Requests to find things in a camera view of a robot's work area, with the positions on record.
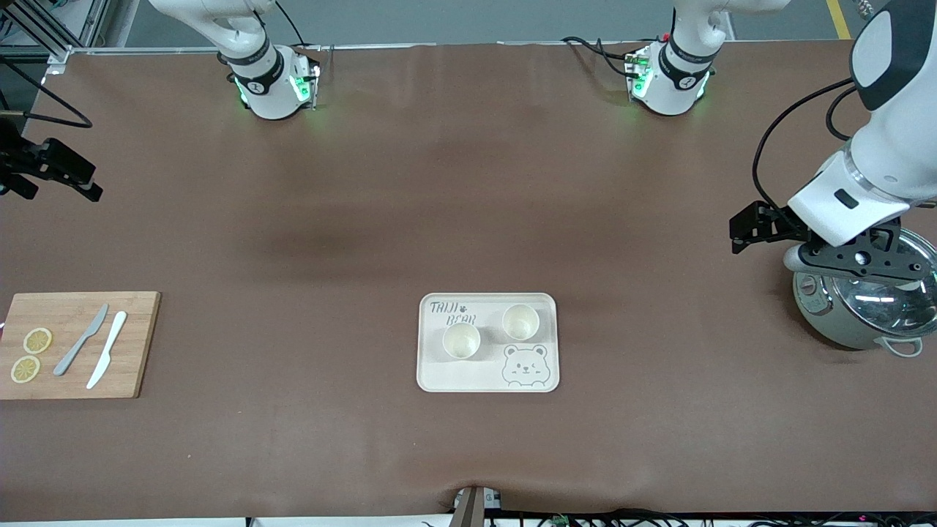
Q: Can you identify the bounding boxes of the white plastic cup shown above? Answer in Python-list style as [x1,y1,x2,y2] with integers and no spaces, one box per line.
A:
[501,304,541,342]
[442,323,482,361]

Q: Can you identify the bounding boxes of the cream tray with bear print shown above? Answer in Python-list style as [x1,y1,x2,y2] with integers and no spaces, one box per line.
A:
[417,293,560,394]

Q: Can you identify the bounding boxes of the grey plastic knife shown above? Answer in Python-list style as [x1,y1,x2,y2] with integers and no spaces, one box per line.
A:
[53,304,110,378]

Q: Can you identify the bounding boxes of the white plastic knife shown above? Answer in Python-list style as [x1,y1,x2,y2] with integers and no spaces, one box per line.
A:
[86,311,128,390]

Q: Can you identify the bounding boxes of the wooden cutting board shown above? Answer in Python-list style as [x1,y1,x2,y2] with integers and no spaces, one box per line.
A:
[0,291,161,400]

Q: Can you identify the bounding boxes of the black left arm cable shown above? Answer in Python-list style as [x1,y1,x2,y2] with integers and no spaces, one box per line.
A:
[751,76,859,214]

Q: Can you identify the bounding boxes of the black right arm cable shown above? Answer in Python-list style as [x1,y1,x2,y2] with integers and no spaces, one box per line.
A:
[0,55,94,130]

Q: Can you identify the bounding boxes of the aluminium frame profile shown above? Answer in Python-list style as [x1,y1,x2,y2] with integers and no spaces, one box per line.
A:
[0,0,111,68]

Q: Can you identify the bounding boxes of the black arm base cable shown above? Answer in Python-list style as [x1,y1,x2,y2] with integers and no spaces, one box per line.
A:
[561,35,639,78]

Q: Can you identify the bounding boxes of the metal table edge bracket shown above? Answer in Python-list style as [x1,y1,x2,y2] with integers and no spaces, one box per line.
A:
[452,485,503,527]

